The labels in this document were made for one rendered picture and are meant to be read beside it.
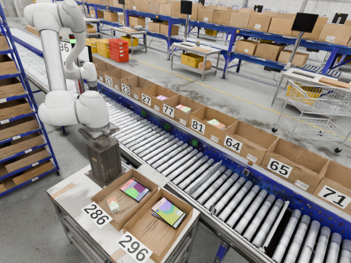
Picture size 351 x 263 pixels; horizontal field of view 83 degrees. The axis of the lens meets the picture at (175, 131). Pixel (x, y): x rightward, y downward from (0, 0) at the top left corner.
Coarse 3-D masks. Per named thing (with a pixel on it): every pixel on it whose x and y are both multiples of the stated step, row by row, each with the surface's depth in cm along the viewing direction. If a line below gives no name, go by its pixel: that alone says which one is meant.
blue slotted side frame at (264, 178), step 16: (32, 48) 445; (112, 96) 284; (176, 128) 212; (208, 144) 189; (224, 160) 188; (240, 176) 182; (256, 176) 170; (272, 192) 165; (288, 192) 155; (288, 208) 157; (304, 208) 152; (320, 208) 140; (320, 224) 148; (336, 224) 140
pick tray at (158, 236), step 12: (168, 192) 144; (180, 204) 141; (144, 216) 137; (132, 228) 129; (144, 228) 130; (156, 228) 130; (168, 228) 131; (180, 228) 123; (144, 240) 123; (156, 240) 124; (168, 240) 125; (156, 252) 118
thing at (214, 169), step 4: (216, 164) 177; (220, 164) 185; (212, 168) 173; (216, 168) 180; (208, 172) 169; (212, 172) 176; (204, 176) 165; (208, 176) 174; (200, 180) 162; (204, 180) 170; (196, 184) 159; (200, 184) 166; (192, 188) 156; (196, 188) 164; (192, 192) 160
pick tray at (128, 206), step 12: (120, 180) 154; (144, 180) 157; (108, 192) 148; (120, 192) 151; (156, 192) 149; (120, 204) 143; (132, 204) 144; (144, 204) 141; (120, 216) 135; (132, 216) 133; (120, 228) 127
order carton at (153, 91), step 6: (156, 84) 258; (144, 90) 248; (150, 90) 256; (156, 90) 263; (162, 90) 256; (168, 90) 249; (150, 96) 230; (156, 96) 266; (168, 96) 253; (156, 102) 228
